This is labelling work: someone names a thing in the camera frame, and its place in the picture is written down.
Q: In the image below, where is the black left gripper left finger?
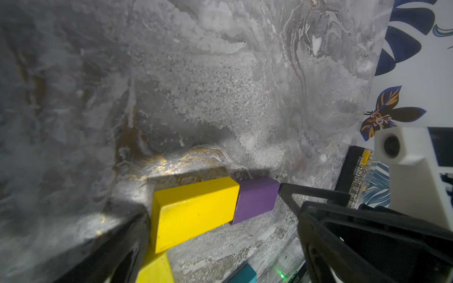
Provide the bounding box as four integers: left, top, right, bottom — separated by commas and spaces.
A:
55, 208, 151, 283

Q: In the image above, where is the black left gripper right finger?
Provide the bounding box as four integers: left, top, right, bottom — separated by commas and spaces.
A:
298, 213, 394, 283

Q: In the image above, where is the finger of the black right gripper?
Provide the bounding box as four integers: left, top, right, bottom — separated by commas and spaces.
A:
278, 183, 350, 216
298, 202, 453, 283

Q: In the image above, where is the purple short block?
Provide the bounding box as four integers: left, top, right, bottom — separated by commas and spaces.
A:
230, 177, 280, 225

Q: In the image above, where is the long yellow block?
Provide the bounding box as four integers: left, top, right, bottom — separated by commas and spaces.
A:
136, 244, 175, 283

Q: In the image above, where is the short yellow block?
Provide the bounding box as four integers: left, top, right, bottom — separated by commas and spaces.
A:
151, 177, 239, 254

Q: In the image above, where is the teal block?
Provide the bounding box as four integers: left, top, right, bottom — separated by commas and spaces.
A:
224, 263, 257, 283

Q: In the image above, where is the yellow screwdriver bit set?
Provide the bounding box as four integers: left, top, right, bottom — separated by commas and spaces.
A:
335, 146, 374, 208

